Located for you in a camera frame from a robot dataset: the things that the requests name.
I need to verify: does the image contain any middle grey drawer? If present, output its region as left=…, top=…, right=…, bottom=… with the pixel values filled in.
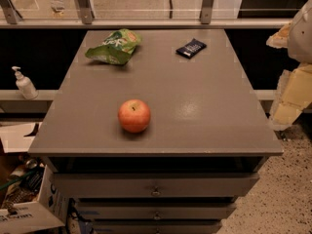
left=75, top=202, right=236, bottom=220

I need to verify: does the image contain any bottom grey drawer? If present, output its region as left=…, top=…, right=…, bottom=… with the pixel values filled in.
left=94, top=220, right=221, bottom=234

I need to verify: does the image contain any grey metal railing ledge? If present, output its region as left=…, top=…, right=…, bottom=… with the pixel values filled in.
left=0, top=0, right=306, bottom=29

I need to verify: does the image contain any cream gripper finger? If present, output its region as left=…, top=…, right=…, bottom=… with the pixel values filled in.
left=266, top=22, right=291, bottom=49
left=269, top=63, right=312, bottom=131

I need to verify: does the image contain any grey drawer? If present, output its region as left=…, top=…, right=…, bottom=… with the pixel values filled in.
left=75, top=202, right=236, bottom=220
left=94, top=220, right=221, bottom=234
left=54, top=173, right=259, bottom=198

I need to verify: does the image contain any grey drawer cabinet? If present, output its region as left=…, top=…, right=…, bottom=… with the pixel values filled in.
left=30, top=29, right=282, bottom=227

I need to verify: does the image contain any green chip bag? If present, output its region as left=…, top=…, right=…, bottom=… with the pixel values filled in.
left=85, top=28, right=142, bottom=65

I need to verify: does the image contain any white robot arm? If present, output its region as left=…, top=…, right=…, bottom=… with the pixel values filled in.
left=266, top=0, right=312, bottom=131

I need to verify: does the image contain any dark blue rxbar wrapper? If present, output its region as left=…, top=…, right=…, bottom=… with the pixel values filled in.
left=175, top=38, right=207, bottom=59

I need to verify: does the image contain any top grey drawer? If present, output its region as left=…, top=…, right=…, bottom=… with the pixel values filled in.
left=54, top=173, right=259, bottom=198

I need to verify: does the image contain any white cardboard box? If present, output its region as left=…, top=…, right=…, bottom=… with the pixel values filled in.
left=0, top=167, right=68, bottom=234

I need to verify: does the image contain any white pump dispenser bottle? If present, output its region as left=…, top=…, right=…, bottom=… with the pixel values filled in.
left=12, top=66, right=39, bottom=99

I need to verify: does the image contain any red apple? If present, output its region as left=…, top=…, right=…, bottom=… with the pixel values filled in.
left=118, top=99, right=151, bottom=134

